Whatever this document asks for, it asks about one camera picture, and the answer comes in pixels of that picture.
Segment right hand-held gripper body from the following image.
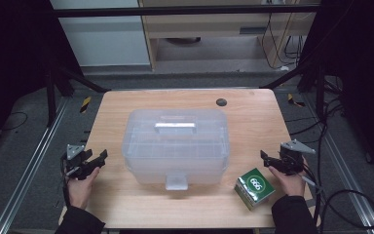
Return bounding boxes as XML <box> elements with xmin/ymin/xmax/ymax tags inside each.
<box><xmin>272</xmin><ymin>138</ymin><xmax>317</xmax><ymax>176</ymax></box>

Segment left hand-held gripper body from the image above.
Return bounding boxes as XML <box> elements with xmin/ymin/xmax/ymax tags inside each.
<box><xmin>61</xmin><ymin>143</ymin><xmax>94</xmax><ymax>181</ymax></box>

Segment green cardboard box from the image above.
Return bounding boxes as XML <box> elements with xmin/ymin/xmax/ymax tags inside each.
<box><xmin>233</xmin><ymin>167</ymin><xmax>277</xmax><ymax>212</ymax></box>

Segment clear plastic storage box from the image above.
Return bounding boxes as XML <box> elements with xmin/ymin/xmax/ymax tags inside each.
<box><xmin>121</xmin><ymin>108</ymin><xmax>231</xmax><ymax>191</ymax></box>

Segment person's right hand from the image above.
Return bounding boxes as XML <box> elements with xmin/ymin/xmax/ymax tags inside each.
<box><xmin>268</xmin><ymin>165</ymin><xmax>307</xmax><ymax>198</ymax></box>

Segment person's left hand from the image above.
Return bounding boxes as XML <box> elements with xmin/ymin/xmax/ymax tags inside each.
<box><xmin>66</xmin><ymin>167</ymin><xmax>101</xmax><ymax>211</ymax></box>

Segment yellow black striped tape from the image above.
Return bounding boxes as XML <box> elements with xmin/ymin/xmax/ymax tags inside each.
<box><xmin>79</xmin><ymin>96</ymin><xmax>93</xmax><ymax>114</ymax></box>
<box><xmin>286</xmin><ymin>93</ymin><xmax>307</xmax><ymax>108</ymax></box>

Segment black metal stand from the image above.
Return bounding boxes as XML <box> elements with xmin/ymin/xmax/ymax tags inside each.
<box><xmin>44</xmin><ymin>61</ymin><xmax>112</xmax><ymax>129</ymax></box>
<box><xmin>259</xmin><ymin>61</ymin><xmax>327</xmax><ymax>121</ymax></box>

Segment black curtain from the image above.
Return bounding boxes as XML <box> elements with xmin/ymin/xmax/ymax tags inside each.
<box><xmin>300</xmin><ymin>0</ymin><xmax>374</xmax><ymax>181</ymax></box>
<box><xmin>0</xmin><ymin>0</ymin><xmax>83</xmax><ymax>159</ymax></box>

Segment white cabinet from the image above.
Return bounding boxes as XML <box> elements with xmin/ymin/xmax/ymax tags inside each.
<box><xmin>50</xmin><ymin>0</ymin><xmax>152</xmax><ymax>68</ymax></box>

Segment light wooden desk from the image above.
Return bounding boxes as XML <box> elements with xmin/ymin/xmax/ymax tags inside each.
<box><xmin>137</xmin><ymin>0</ymin><xmax>319</xmax><ymax>71</ymax></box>

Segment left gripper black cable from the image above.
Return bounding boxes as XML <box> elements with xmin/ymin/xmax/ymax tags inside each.
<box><xmin>59</xmin><ymin>158</ymin><xmax>73</xmax><ymax>209</ymax></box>

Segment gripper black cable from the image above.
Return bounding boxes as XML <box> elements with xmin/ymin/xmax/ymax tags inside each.
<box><xmin>59</xmin><ymin>158</ymin><xmax>73</xmax><ymax>209</ymax></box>
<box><xmin>300</xmin><ymin>159</ymin><xmax>326</xmax><ymax>230</ymax></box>

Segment aluminium floor rail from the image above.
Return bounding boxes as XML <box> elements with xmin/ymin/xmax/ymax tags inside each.
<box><xmin>304</xmin><ymin>94</ymin><xmax>374</xmax><ymax>234</ymax></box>
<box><xmin>0</xmin><ymin>97</ymin><xmax>70</xmax><ymax>234</ymax></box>

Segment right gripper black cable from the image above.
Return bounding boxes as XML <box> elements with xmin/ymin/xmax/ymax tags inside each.
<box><xmin>300</xmin><ymin>159</ymin><xmax>326</xmax><ymax>230</ymax></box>

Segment thin black floor cable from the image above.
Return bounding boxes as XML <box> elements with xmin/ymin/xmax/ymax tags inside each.
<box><xmin>0</xmin><ymin>110</ymin><xmax>29</xmax><ymax>133</ymax></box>

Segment hanging black desk cables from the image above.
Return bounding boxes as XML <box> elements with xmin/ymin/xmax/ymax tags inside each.
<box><xmin>260</xmin><ymin>12</ymin><xmax>307</xmax><ymax>71</ymax></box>

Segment black horizontal frame bar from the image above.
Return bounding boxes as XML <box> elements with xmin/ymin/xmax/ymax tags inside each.
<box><xmin>53</xmin><ymin>4</ymin><xmax>319</xmax><ymax>19</ymax></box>

